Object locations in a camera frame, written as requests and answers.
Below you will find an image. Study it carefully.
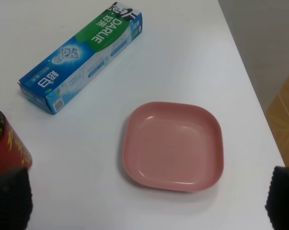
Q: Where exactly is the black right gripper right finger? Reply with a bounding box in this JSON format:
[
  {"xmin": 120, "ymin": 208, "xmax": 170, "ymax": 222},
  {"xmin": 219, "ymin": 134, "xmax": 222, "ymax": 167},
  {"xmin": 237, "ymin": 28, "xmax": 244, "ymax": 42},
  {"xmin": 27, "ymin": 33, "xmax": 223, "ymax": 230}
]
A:
[{"xmin": 265, "ymin": 166, "xmax": 289, "ymax": 230}]

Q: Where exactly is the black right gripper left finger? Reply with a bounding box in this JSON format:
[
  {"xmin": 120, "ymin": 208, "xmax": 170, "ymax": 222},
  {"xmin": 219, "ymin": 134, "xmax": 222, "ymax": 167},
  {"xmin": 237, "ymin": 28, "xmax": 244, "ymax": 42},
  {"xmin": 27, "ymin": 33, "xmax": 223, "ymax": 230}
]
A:
[{"xmin": 0, "ymin": 167, "xmax": 33, "ymax": 230}]

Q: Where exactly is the red soda can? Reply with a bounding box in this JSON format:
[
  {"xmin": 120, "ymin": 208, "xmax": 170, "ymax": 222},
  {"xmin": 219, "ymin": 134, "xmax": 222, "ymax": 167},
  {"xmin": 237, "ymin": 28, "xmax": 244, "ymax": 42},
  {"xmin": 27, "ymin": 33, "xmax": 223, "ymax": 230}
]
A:
[{"xmin": 0, "ymin": 111, "xmax": 33, "ymax": 175}]

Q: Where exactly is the pink square plate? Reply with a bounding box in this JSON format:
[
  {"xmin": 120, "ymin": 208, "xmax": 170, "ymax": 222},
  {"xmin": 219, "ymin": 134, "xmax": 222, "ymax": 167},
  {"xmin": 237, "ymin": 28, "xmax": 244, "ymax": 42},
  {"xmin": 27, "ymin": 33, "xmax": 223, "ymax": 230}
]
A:
[{"xmin": 122, "ymin": 102, "xmax": 224, "ymax": 192}]

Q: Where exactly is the blue green toothpaste box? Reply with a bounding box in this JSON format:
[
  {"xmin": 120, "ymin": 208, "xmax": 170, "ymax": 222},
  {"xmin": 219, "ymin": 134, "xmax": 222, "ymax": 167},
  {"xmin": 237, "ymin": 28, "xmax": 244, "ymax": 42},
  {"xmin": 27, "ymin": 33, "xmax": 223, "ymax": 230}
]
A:
[{"xmin": 18, "ymin": 2, "xmax": 142, "ymax": 115}]

